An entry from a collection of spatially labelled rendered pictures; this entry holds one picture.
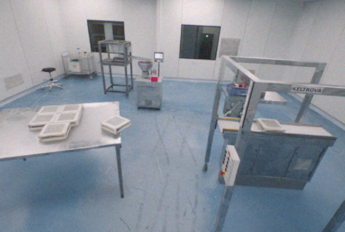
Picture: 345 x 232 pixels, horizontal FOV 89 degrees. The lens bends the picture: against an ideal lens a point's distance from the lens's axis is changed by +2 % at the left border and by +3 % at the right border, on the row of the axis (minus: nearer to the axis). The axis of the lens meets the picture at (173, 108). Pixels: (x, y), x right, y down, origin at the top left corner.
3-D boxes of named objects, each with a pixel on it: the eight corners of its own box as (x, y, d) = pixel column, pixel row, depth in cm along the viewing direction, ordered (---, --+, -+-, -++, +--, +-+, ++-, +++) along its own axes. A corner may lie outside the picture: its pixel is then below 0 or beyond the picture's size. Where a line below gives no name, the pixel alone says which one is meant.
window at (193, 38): (179, 58, 668) (181, 24, 618) (179, 58, 669) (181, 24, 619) (215, 60, 666) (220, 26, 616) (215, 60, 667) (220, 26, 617)
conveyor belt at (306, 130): (221, 134, 211) (221, 130, 209) (216, 123, 234) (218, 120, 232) (335, 142, 209) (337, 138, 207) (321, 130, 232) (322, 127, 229)
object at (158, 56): (153, 77, 451) (153, 52, 424) (154, 76, 460) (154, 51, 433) (163, 77, 450) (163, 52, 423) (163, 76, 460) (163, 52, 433)
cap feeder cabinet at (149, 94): (136, 109, 450) (134, 80, 417) (140, 100, 501) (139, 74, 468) (160, 110, 450) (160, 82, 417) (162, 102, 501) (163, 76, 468)
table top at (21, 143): (-60, 168, 146) (-62, 165, 144) (4, 111, 240) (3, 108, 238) (121, 145, 187) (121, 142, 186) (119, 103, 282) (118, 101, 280)
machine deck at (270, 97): (227, 101, 187) (228, 97, 186) (220, 89, 222) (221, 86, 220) (287, 104, 186) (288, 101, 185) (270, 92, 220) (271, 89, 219)
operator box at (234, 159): (226, 185, 136) (232, 159, 125) (221, 169, 151) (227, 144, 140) (233, 186, 136) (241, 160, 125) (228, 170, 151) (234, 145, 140)
